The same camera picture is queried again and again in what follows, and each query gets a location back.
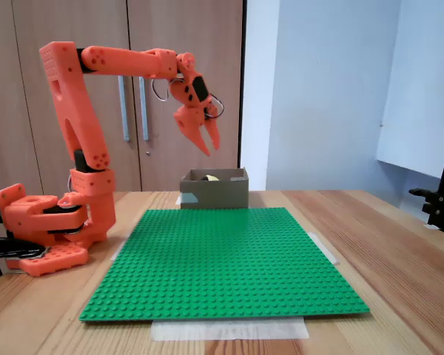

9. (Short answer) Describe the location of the wide masking tape strip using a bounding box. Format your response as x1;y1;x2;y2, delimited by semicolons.
150;317;311;342

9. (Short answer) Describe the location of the green studded baseplate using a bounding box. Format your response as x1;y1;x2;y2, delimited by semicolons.
78;206;371;323

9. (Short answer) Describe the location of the red black wrist cable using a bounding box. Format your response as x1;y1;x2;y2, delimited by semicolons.
150;78;170;101

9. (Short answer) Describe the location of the red black gripper cable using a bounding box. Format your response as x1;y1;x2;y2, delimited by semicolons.
206;92;226;120

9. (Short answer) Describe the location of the brown wooden cabinet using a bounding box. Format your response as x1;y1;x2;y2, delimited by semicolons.
0;0;245;193

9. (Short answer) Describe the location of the short masking tape strip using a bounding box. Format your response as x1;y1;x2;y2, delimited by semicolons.
307;231;340;266
110;232;132;262

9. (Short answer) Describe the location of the black camera stand clamp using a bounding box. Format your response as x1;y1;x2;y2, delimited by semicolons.
408;109;444;233

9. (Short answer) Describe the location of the brown cardboard box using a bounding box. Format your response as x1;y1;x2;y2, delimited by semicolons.
179;167;250;210

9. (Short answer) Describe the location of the white wall panel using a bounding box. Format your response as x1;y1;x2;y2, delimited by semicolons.
375;0;444;180

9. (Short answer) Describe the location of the grey metal cabinet handle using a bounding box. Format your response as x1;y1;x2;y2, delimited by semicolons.
138;76;150;141
117;75;130;142

